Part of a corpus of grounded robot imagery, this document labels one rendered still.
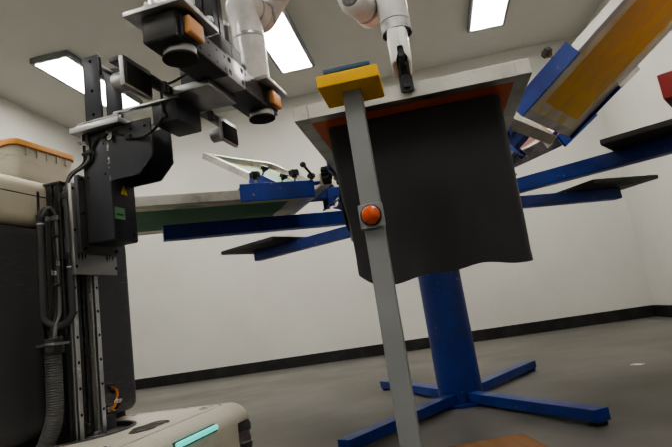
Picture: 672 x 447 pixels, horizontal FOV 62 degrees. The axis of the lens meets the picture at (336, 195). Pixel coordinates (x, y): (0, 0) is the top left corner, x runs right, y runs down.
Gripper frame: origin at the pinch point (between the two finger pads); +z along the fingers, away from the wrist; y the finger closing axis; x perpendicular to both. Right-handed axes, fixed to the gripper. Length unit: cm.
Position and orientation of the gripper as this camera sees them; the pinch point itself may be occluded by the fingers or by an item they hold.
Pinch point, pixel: (407, 90)
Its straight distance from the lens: 142.6
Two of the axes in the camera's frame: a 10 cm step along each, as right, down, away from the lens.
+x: 9.7, -1.8, -1.5
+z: 1.4, 9.7, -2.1
